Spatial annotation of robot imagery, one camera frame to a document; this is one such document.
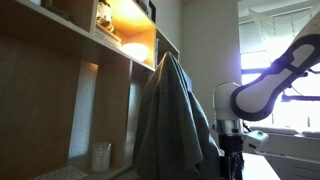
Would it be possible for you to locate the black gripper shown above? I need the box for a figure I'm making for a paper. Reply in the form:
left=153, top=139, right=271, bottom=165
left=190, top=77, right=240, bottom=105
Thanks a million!
left=218, top=135, right=244, bottom=180

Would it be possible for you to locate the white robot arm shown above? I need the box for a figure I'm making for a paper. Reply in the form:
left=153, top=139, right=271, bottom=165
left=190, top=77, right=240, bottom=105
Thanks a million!
left=213, top=13, right=320, bottom=180

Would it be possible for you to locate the grey blanket over chair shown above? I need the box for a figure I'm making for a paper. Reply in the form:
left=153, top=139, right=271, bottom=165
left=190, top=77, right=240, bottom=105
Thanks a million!
left=133, top=52, right=222, bottom=180

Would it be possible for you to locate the white glass jar candle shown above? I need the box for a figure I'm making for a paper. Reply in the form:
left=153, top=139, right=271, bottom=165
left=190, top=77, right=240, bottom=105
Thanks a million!
left=91, top=142, right=112, bottom=172

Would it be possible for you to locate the glowing white bowl lamp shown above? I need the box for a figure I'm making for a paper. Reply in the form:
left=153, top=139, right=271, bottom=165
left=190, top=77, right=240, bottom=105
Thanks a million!
left=121, top=43, right=149, bottom=62

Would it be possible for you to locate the white keyboard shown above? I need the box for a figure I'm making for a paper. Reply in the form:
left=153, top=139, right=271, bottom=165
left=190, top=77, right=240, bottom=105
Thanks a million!
left=30, top=165, right=88, bottom=180

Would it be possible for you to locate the wooden shelf unit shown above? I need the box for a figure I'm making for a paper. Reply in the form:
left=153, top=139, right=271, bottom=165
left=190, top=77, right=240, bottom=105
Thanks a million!
left=0, top=0, right=179, bottom=180

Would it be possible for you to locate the plush figure on shelf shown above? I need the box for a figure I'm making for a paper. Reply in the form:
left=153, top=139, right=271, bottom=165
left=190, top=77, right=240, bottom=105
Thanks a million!
left=96, top=0, right=114, bottom=31

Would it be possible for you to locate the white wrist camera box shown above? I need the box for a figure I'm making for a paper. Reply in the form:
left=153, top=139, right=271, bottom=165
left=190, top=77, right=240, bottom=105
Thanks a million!
left=244, top=130, right=269, bottom=149

